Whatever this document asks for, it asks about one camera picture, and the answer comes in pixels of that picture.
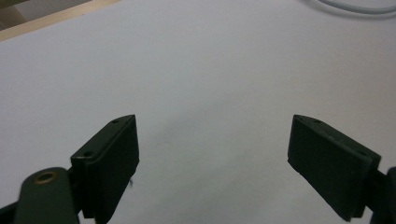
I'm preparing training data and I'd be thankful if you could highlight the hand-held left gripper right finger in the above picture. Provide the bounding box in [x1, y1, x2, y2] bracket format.
[287, 114, 382, 222]

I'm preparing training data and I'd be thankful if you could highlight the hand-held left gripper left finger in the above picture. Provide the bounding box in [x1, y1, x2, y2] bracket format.
[70, 114, 140, 224]

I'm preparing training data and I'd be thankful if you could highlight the white cable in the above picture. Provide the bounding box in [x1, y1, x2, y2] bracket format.
[306, 0, 396, 16]

